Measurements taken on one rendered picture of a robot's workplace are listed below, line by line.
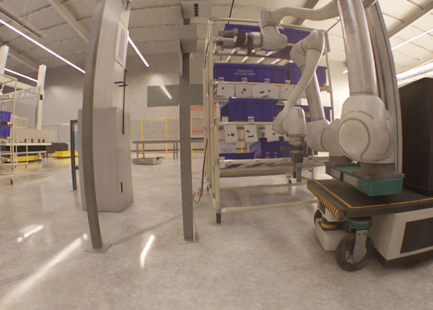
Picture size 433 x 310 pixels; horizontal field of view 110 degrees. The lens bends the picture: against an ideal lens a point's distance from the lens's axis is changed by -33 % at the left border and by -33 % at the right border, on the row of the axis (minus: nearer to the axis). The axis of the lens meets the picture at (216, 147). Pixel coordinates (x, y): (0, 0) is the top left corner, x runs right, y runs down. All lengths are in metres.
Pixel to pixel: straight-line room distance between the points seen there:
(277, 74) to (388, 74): 1.08
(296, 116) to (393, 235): 0.75
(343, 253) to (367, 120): 0.56
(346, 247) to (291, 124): 0.67
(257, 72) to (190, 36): 0.87
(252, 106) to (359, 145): 1.10
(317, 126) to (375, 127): 0.83
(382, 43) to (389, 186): 0.66
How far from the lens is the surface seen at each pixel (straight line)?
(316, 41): 1.45
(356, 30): 0.84
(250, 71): 1.89
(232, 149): 5.58
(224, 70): 1.85
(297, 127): 1.21
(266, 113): 1.68
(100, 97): 2.12
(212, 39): 1.92
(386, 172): 0.93
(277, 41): 1.30
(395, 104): 1.15
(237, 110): 1.63
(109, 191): 2.00
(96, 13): 1.45
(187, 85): 1.32
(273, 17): 1.35
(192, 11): 1.37
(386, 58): 1.18
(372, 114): 0.73
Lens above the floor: 0.57
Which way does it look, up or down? 1 degrees down
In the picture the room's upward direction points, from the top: 1 degrees counter-clockwise
